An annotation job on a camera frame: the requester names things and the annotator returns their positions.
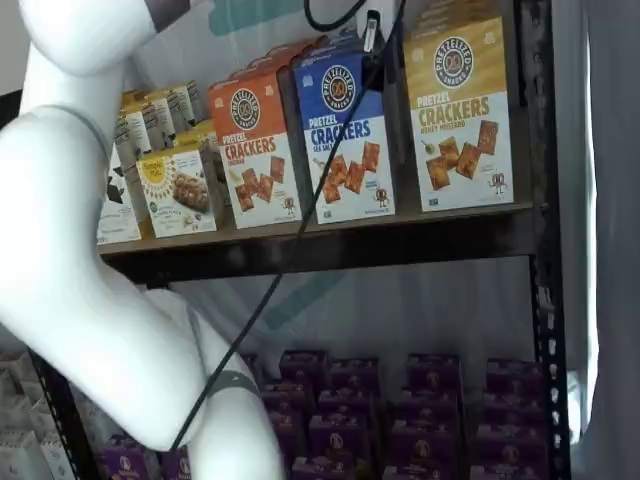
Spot blue pretzel crackers box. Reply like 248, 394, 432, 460
292, 48, 397, 225
309, 12, 407, 167

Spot orange pretzel crackers box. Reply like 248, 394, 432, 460
207, 69, 305, 230
247, 38, 327, 69
224, 59, 297, 86

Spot grey white curtain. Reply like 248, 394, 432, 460
549, 0, 640, 480

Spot black metal shelf rack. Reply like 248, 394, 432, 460
27, 0, 574, 480

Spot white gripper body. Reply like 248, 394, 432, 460
352, 0, 407, 39

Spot yellow pretzel crackers box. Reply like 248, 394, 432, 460
403, 16, 516, 214
412, 0, 502, 27

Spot white backdrop with teal logo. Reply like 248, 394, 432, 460
124, 0, 540, 369

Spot white patterned box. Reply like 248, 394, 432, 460
0, 396, 42, 439
0, 432, 51, 480
0, 353, 32, 396

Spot sweet thins mint box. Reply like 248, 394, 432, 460
113, 110, 152, 156
144, 88, 196, 136
97, 143, 143, 245
169, 82, 207, 124
122, 97, 174, 151

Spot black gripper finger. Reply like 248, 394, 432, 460
360, 8, 388, 92

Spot brown wooden shelf board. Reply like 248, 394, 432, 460
97, 201, 536, 257

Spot black cable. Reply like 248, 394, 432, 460
169, 0, 401, 454

